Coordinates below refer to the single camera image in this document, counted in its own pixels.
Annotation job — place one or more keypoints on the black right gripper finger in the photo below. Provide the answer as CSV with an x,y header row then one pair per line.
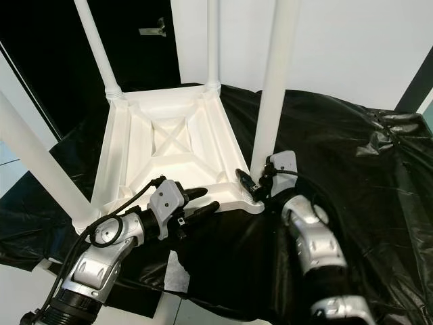
x,y
246,182

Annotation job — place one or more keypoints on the white plastic children table top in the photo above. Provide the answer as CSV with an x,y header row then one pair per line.
x,y
176,169

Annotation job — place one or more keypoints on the white tapered table leg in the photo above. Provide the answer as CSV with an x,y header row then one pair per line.
x,y
274,88
47,162
213,40
98,47

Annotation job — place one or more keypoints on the black plastic cover sheet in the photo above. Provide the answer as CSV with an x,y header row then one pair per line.
x,y
352,203

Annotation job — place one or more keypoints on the white support table leg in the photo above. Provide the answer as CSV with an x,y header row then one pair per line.
x,y
169,313

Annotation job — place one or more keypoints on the black door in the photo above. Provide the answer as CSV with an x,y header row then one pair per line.
x,y
142,61

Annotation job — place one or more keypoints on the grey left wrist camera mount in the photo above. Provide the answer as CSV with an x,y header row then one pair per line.
x,y
166,200

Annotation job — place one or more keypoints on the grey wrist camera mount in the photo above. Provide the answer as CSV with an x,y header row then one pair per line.
x,y
166,200
283,162

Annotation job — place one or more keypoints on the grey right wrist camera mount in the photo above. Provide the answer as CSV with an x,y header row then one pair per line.
x,y
283,162

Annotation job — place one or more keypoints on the dark window frame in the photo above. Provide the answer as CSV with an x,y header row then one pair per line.
x,y
416,88

